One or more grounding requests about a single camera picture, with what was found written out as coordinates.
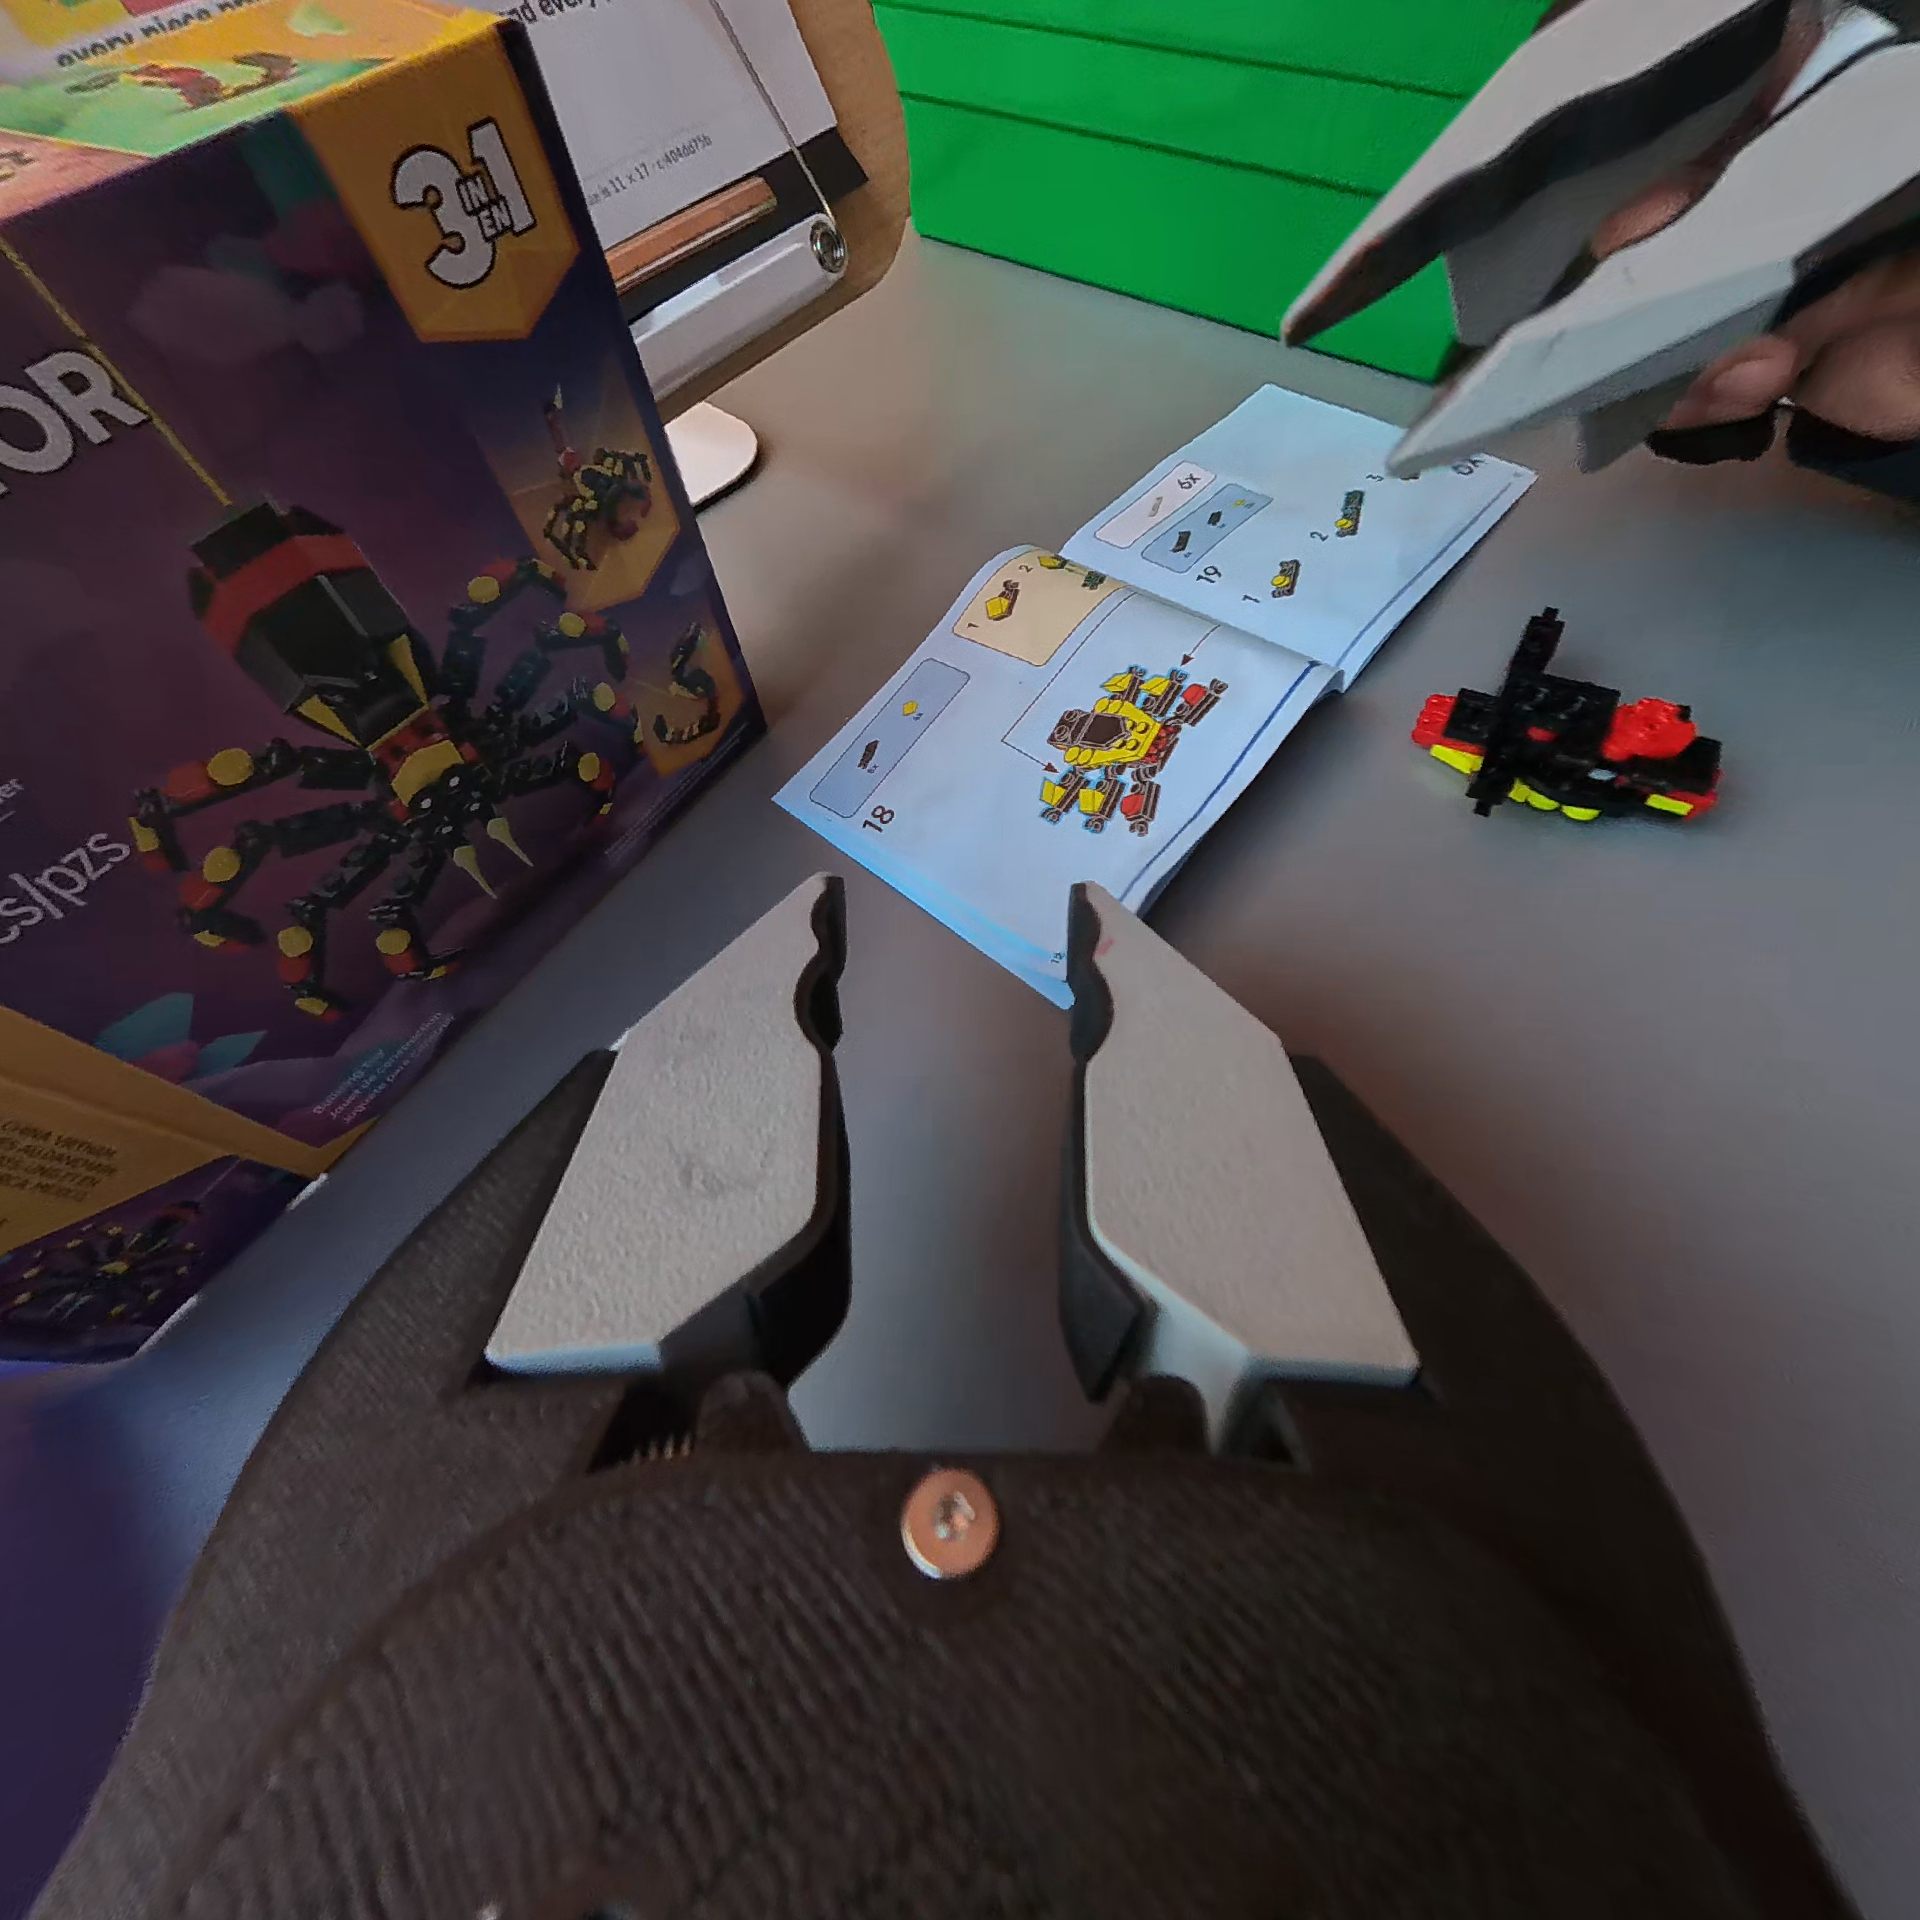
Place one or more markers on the black red yellow lego model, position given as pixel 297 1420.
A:
pixel 1561 744

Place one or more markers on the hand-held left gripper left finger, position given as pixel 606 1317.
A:
pixel 692 1155

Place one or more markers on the blue lego instruction booklet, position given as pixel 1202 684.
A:
pixel 1202 705

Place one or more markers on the green board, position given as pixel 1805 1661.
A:
pixel 1125 149

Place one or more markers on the purple lego set box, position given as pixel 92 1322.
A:
pixel 375 674

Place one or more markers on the person's right hand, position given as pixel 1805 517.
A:
pixel 1853 353

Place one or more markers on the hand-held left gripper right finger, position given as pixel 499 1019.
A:
pixel 1202 1155

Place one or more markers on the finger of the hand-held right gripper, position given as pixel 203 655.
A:
pixel 1695 283
pixel 1561 135

